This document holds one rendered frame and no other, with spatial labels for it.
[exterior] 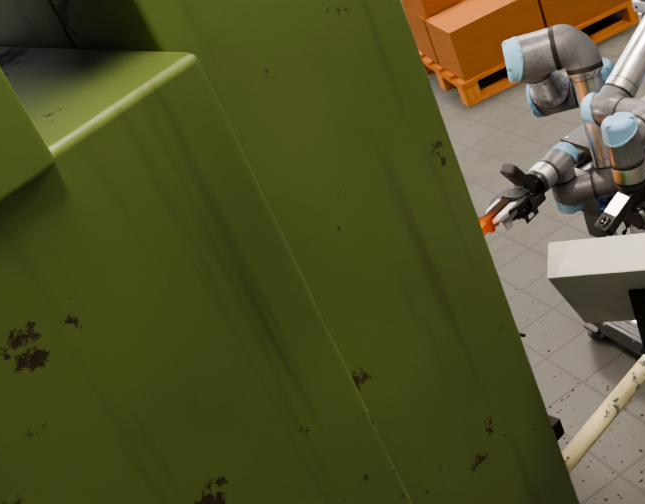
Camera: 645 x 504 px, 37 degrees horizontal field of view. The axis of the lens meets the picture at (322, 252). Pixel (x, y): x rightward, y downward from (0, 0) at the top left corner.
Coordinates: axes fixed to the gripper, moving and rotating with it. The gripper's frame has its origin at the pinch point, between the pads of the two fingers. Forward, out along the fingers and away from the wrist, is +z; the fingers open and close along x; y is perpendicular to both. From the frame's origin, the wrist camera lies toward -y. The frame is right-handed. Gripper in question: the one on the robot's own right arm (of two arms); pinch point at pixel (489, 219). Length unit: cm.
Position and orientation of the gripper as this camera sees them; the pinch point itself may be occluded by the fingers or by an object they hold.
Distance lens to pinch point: 254.6
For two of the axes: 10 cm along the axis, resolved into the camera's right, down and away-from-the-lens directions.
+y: 3.7, 7.8, 5.0
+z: -6.8, 5.9, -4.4
